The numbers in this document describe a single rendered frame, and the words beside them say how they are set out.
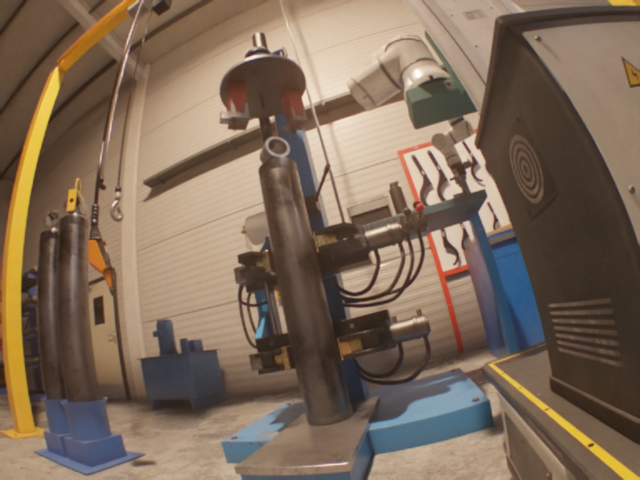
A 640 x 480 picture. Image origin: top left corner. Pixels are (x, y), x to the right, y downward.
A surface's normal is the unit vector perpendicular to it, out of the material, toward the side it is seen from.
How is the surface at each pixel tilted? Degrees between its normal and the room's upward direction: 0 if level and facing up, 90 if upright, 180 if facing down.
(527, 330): 90
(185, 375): 90
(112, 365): 90
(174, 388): 90
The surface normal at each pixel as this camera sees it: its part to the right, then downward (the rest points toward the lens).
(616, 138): -0.32, -0.22
